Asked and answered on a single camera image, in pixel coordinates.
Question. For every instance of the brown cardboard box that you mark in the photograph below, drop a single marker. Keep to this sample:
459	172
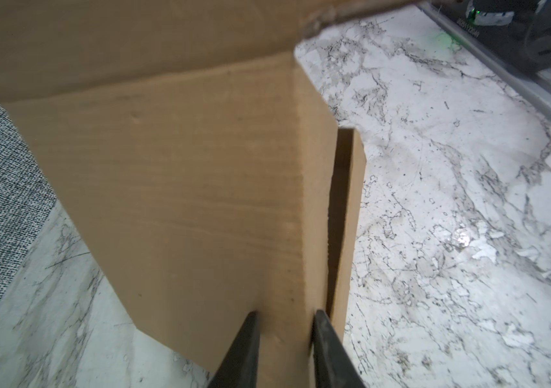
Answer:
193	154

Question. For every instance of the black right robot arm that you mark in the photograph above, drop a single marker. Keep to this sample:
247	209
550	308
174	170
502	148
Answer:
519	32

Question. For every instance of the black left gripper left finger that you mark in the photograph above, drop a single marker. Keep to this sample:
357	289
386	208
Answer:
239	369

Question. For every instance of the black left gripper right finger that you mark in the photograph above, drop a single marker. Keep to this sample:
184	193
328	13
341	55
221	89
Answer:
333	367

